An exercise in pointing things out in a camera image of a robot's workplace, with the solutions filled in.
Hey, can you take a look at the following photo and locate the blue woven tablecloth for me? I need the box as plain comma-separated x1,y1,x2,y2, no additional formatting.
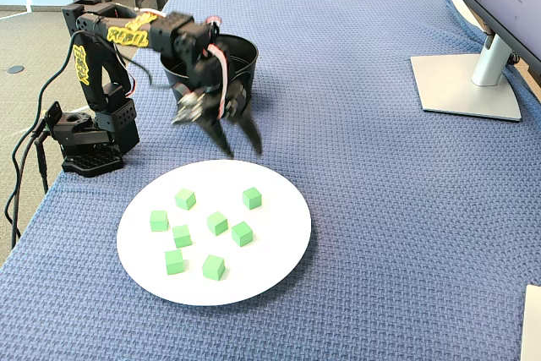
0,0,541,361

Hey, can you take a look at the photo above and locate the green cube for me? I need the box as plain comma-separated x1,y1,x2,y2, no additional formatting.
201,254,227,282
149,209,170,233
230,221,254,249
172,223,194,249
241,186,263,211
164,249,186,276
205,210,230,237
174,187,198,211

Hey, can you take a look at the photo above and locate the white flat board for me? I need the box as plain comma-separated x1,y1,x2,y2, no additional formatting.
522,284,541,361

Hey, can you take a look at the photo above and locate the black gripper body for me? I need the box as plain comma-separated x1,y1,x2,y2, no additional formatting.
189,39,250,124

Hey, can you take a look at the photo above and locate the silver computer monitor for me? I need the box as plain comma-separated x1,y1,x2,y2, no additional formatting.
410,0,541,123

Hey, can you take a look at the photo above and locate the black metal bucket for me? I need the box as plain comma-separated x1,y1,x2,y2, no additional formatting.
159,33,260,119

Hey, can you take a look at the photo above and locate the black usb cable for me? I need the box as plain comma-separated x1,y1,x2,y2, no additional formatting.
34,134,50,195

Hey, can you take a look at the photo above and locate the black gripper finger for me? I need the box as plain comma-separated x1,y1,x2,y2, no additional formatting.
201,117,236,159
235,110,265,156

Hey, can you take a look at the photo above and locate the small wrist camera board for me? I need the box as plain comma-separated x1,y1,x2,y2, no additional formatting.
170,92,208,127

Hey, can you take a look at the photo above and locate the white round plate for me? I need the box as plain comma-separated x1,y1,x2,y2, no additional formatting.
116,159,313,307

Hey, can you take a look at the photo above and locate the thin black camera cable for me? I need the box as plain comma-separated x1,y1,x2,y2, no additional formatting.
31,29,187,134

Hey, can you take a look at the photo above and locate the black power cable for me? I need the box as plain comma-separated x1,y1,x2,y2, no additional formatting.
3,130,39,250

